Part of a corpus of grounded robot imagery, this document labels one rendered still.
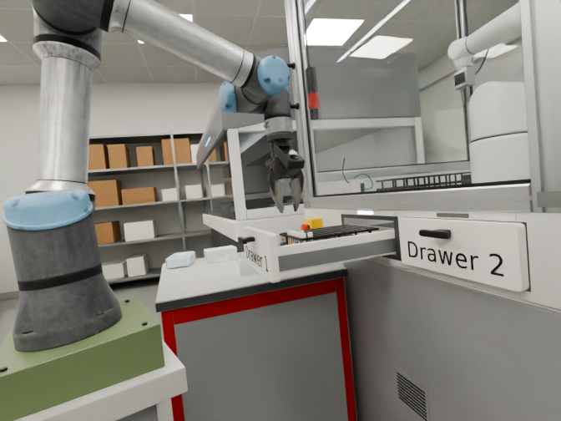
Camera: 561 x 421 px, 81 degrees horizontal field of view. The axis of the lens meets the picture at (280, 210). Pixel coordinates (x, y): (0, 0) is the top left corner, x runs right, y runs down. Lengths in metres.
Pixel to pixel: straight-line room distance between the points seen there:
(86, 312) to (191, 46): 0.51
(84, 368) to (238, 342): 0.55
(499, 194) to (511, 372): 0.31
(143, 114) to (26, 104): 1.45
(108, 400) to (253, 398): 0.62
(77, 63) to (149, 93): 4.55
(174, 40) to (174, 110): 4.54
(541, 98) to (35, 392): 0.81
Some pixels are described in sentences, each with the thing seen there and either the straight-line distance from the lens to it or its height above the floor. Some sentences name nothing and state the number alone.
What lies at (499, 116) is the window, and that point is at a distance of 0.70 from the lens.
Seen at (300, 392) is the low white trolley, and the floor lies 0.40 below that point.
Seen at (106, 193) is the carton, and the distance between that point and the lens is 4.77.
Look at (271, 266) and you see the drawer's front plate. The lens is 0.73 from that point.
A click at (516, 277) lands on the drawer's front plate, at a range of 0.66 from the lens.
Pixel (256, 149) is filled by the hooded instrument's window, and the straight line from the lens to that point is 1.73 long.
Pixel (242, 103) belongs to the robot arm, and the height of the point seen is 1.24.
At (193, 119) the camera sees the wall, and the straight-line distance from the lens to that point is 5.21.
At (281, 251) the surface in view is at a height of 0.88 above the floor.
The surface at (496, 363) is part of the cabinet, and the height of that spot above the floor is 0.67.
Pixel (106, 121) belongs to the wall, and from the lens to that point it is 5.34.
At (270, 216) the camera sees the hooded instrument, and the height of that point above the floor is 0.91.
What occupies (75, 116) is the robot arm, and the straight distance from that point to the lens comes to 0.78.
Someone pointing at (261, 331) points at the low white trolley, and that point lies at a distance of 1.05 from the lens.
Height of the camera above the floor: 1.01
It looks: 2 degrees down
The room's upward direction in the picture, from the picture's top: 6 degrees counter-clockwise
